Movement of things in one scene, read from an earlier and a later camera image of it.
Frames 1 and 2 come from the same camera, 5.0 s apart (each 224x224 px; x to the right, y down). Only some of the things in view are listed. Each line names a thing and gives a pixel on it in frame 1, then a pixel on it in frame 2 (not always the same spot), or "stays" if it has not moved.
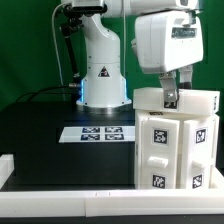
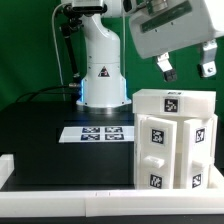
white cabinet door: [159, 154] stays
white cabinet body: [139, 115] stays
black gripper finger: [185, 77] → [208, 66]
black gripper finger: [168, 83] → [169, 73]
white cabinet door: [198, 152] stays
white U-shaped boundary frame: [176, 202] stays
